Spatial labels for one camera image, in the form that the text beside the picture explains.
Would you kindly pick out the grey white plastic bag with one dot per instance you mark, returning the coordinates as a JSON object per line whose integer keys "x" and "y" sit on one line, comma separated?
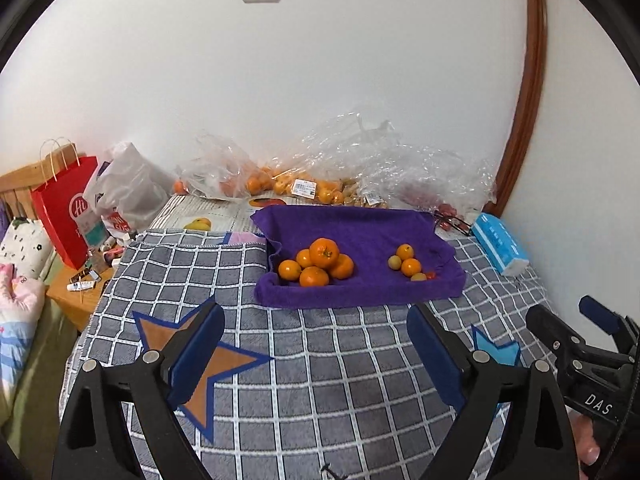
{"x": 130, "y": 190}

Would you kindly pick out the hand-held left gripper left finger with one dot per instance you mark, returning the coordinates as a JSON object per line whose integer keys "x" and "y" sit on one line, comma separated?
{"x": 197, "y": 355}

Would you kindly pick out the grey checked blanket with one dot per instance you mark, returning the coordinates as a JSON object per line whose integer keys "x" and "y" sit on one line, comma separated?
{"x": 325, "y": 385}

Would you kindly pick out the oval orange kumquat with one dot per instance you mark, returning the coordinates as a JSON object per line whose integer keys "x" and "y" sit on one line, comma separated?
{"x": 405, "y": 251}
{"x": 411, "y": 266}

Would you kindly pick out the orange star sticker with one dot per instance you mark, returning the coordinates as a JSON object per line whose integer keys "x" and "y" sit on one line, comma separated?
{"x": 225, "y": 365}

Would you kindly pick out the person's right hand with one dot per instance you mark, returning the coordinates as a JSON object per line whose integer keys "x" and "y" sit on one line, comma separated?
{"x": 587, "y": 440}

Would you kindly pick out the mandarin orange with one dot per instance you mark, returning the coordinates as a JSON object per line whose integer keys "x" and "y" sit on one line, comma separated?
{"x": 342, "y": 267}
{"x": 314, "y": 276}
{"x": 289, "y": 270}
{"x": 324, "y": 252}
{"x": 304, "y": 257}

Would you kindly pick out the white tube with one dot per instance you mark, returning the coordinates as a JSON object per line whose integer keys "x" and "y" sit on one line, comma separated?
{"x": 80, "y": 286}

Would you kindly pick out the blue tissue pack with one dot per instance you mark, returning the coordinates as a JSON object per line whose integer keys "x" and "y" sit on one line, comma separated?
{"x": 500, "y": 244}

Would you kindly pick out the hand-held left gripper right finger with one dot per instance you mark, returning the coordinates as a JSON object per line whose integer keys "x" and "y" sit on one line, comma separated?
{"x": 435, "y": 355}

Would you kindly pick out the pile of bagged mandarin oranges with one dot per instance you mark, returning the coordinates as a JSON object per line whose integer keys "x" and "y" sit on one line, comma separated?
{"x": 257, "y": 182}

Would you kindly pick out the wooden headboard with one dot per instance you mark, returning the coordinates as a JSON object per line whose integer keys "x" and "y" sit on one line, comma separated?
{"x": 20, "y": 177}

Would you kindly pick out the yellowish longan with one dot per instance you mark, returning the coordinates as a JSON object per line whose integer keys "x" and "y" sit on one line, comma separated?
{"x": 395, "y": 263}
{"x": 418, "y": 276}

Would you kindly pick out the black eyeglasses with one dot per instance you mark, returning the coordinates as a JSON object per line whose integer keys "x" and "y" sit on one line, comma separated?
{"x": 462, "y": 227}

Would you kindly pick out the white pillow with black print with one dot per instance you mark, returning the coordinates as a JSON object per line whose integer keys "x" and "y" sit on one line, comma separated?
{"x": 25, "y": 247}

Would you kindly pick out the cluster of small bottles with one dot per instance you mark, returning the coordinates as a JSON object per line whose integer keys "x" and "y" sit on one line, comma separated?
{"x": 107, "y": 255}

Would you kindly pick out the pile of bagged cherry tomatoes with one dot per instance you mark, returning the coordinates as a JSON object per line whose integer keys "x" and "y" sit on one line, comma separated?
{"x": 425, "y": 195}

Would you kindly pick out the purple plush cloth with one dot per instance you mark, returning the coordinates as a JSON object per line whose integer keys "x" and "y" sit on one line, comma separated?
{"x": 3, "y": 222}

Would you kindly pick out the large crumpled clear plastic bag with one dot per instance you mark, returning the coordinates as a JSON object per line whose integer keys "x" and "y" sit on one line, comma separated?
{"x": 360, "y": 150}

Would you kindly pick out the wooden nightstand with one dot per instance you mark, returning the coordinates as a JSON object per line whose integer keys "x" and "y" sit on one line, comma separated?
{"x": 75, "y": 305}

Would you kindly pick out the green bedsheet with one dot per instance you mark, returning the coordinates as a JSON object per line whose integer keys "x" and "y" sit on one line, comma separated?
{"x": 35, "y": 400}

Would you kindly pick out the purple towel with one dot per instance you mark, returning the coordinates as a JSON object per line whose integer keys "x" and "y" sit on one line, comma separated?
{"x": 360, "y": 230}

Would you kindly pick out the blue star sticker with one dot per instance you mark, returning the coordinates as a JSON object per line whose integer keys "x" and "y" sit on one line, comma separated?
{"x": 495, "y": 349}

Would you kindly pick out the brown wooden door frame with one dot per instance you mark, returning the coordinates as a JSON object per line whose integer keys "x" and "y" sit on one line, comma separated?
{"x": 532, "y": 85}

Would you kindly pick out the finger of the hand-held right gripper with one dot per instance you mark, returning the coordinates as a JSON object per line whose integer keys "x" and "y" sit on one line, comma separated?
{"x": 552, "y": 327}
{"x": 597, "y": 310}

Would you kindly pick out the printed newspaper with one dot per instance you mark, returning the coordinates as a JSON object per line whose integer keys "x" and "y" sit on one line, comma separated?
{"x": 220, "y": 215}

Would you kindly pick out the red paper shopping bag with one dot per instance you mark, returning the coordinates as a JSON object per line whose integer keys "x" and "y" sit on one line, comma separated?
{"x": 57, "y": 220}

